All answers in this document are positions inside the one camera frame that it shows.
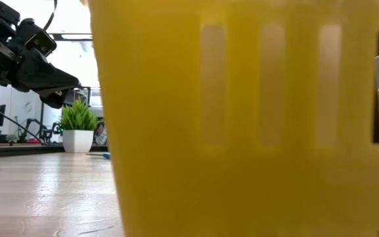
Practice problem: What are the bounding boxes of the green plant white pot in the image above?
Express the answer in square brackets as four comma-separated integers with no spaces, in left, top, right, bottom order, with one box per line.
[59,97,99,153]

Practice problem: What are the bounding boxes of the yellow plastic slotted basket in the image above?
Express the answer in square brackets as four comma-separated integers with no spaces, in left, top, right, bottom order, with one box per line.
[89,0,379,237]

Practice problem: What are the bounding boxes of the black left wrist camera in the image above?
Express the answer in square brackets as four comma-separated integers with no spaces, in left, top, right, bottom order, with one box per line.
[15,18,58,57]

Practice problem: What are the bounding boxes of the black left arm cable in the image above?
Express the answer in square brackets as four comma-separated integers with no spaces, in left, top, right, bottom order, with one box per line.
[0,98,44,145]

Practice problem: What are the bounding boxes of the black aluminium rig frame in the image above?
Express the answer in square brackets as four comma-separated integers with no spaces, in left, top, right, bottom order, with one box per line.
[0,144,109,159]

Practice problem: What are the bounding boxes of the black left camera cable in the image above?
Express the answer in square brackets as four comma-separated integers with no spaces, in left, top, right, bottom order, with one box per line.
[43,0,59,32]

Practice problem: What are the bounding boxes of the blue handled scissors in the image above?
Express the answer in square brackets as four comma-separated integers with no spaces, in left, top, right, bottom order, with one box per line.
[86,151,112,160]

